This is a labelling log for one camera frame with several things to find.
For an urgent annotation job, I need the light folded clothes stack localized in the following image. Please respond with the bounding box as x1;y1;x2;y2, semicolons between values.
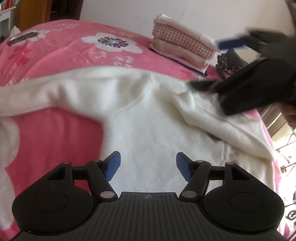
150;14;220;74

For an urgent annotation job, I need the pink floral bed blanket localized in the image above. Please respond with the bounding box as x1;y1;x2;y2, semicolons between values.
0;19;296;241

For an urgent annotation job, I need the dark folded clothes stack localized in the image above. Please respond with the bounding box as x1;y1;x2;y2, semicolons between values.
216;49;248;79

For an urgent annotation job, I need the brown wooden wardrobe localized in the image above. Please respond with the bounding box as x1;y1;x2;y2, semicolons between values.
16;0;83;31

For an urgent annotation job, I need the right hand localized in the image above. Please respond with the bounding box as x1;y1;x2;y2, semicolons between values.
281;103;296;128

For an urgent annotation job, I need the white shelf with bottles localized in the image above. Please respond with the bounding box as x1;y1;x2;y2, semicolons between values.
0;0;16;43

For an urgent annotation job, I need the white fleece garment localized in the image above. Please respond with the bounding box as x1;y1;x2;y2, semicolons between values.
0;66;277;235

